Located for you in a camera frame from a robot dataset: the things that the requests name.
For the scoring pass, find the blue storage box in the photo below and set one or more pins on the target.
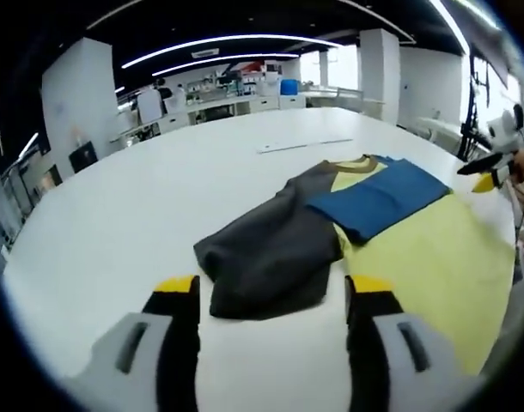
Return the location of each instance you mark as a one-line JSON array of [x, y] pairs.
[[289, 88]]

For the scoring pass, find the black box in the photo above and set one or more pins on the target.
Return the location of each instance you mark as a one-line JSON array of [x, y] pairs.
[[82, 158]]

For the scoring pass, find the white table cover plate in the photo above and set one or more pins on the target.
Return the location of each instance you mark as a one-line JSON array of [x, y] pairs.
[[305, 146]]

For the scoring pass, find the short curved ceiling light strip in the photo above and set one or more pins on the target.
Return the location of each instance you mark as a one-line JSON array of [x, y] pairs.
[[227, 60]]

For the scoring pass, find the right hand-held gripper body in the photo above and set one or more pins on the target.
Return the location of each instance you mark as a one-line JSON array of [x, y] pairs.
[[504, 129]]

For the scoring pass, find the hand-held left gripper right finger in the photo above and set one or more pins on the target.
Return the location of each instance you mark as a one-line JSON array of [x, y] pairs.
[[365, 343]]

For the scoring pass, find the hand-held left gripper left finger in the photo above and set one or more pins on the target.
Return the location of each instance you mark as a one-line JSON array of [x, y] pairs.
[[176, 343]]

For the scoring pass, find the white drawer cabinet row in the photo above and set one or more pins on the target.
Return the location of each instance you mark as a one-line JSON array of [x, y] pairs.
[[232, 109]]

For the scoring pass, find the long curved ceiling light strip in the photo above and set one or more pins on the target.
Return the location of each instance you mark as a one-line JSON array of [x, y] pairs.
[[232, 43]]

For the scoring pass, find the white board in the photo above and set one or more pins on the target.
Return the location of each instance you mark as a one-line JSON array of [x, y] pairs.
[[150, 105]]

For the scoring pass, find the yellow blue grey garment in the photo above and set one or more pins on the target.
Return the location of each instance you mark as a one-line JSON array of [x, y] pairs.
[[373, 240]]

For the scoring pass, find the black hanging screen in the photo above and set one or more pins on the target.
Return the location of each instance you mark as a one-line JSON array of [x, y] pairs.
[[489, 56]]

